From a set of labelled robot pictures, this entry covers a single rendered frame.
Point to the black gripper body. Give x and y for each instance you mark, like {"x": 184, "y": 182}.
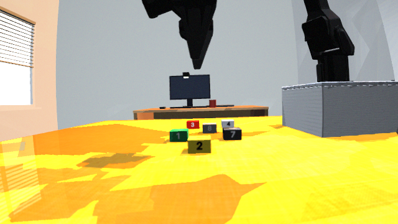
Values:
{"x": 181, "y": 26}

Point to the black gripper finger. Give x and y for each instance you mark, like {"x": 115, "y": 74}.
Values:
{"x": 196, "y": 16}
{"x": 197, "y": 63}

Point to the green block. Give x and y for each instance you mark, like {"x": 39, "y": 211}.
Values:
{"x": 178, "y": 135}

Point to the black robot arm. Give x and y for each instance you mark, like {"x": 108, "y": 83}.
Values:
{"x": 323, "y": 31}

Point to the yellow block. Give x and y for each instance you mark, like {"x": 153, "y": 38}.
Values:
{"x": 199, "y": 144}

